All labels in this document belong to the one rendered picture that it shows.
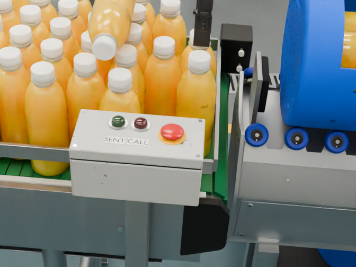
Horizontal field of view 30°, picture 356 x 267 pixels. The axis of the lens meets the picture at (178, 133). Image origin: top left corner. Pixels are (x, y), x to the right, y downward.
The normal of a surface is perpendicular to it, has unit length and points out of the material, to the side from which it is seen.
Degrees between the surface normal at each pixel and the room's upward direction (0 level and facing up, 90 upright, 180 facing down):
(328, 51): 59
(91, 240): 90
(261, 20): 0
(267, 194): 71
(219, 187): 30
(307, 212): 110
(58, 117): 90
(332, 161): 52
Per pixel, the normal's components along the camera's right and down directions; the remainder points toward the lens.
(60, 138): 0.74, 0.45
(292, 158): -0.02, 0.03
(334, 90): -0.06, 0.58
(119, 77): 0.05, -0.77
